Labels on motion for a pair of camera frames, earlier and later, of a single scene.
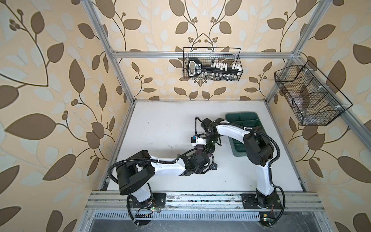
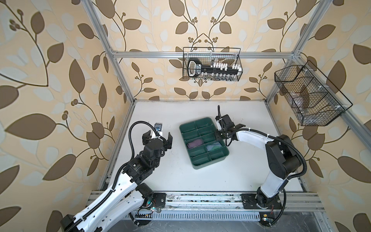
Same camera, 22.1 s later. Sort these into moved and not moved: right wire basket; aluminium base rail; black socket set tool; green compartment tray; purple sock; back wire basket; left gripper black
Moved: purple sock; left gripper black; green compartment tray
Not moved: back wire basket; black socket set tool; right wire basket; aluminium base rail
